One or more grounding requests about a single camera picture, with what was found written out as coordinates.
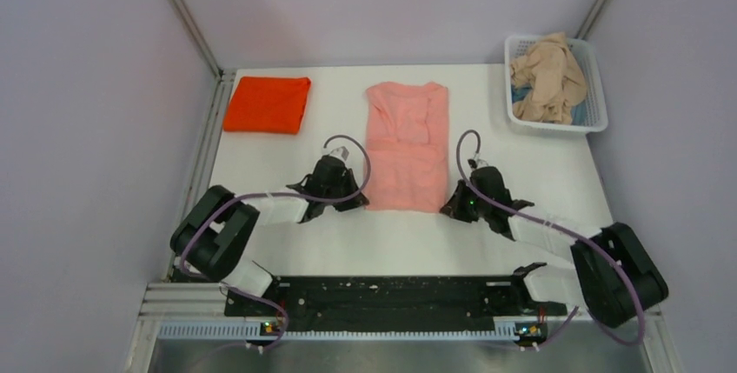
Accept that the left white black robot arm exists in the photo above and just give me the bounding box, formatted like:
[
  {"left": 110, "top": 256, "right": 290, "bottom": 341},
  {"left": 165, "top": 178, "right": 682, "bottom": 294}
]
[{"left": 169, "top": 154, "right": 369, "bottom": 315}]

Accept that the controller board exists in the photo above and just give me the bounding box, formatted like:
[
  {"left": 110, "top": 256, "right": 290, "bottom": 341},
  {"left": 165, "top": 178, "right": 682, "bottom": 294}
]
[
  {"left": 259, "top": 321, "right": 284, "bottom": 337},
  {"left": 516, "top": 324, "right": 547, "bottom": 340}
]

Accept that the folded orange t shirt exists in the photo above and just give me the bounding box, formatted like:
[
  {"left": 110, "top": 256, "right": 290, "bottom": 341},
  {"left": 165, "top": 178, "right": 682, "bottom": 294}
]
[{"left": 222, "top": 77, "right": 312, "bottom": 135}]

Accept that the aluminium frame rail front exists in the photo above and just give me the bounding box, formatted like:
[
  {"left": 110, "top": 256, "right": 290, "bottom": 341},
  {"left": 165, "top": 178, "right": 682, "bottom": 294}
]
[{"left": 137, "top": 281, "right": 663, "bottom": 343}]

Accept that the white plastic basket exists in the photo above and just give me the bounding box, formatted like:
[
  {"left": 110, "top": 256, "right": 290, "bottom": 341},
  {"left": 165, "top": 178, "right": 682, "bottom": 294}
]
[{"left": 504, "top": 36, "right": 608, "bottom": 134}]

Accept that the aluminium frame rail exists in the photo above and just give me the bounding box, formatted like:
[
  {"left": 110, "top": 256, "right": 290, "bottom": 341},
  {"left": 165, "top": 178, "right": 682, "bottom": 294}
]
[
  {"left": 169, "top": 70, "right": 236, "bottom": 279},
  {"left": 137, "top": 281, "right": 663, "bottom": 343}
]

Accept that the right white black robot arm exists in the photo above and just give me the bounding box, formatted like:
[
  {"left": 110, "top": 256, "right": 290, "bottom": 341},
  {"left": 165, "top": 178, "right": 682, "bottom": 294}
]
[{"left": 440, "top": 166, "right": 670, "bottom": 328}]

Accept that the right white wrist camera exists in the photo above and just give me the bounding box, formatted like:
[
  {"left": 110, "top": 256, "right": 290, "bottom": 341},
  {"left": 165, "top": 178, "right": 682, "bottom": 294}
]
[{"left": 468, "top": 154, "right": 489, "bottom": 171}]

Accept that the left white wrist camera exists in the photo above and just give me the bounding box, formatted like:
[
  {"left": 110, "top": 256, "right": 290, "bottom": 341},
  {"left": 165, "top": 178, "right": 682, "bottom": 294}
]
[{"left": 329, "top": 146, "right": 349, "bottom": 162}]

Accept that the blue garment in basket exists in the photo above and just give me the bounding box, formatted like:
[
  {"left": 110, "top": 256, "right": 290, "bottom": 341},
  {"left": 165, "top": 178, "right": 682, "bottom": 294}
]
[{"left": 510, "top": 85, "right": 532, "bottom": 104}]

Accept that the left aluminium frame rail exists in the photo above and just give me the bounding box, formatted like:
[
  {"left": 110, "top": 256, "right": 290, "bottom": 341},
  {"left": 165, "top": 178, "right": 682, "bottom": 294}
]
[{"left": 169, "top": 70, "right": 236, "bottom": 279}]

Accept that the pink t shirt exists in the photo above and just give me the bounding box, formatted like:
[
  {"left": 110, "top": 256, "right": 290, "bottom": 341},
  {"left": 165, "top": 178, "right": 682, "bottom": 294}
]
[{"left": 364, "top": 82, "right": 449, "bottom": 213}]

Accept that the left corner aluminium post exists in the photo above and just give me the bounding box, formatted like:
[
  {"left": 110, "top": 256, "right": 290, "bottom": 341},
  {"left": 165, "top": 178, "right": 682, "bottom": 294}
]
[{"left": 169, "top": 0, "right": 222, "bottom": 79}]

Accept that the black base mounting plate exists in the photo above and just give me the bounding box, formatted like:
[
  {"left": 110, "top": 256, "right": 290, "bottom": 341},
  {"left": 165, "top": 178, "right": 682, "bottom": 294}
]
[{"left": 224, "top": 276, "right": 568, "bottom": 333}]

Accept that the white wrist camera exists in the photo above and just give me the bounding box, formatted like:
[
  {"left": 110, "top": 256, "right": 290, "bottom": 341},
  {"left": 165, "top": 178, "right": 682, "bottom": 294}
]
[
  {"left": 468, "top": 154, "right": 489, "bottom": 171},
  {"left": 329, "top": 146, "right": 349, "bottom": 162}
]

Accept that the left controller board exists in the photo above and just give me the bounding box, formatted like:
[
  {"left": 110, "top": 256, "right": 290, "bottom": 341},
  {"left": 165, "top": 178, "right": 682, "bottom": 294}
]
[{"left": 259, "top": 321, "right": 284, "bottom": 337}]

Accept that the right controller board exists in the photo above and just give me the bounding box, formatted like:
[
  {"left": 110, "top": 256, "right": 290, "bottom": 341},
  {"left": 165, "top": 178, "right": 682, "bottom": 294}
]
[{"left": 516, "top": 324, "right": 547, "bottom": 340}]

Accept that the beige crumpled t shirt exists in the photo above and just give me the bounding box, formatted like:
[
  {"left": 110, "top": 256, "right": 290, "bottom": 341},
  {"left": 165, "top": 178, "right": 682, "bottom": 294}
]
[{"left": 510, "top": 32, "right": 588, "bottom": 125}]

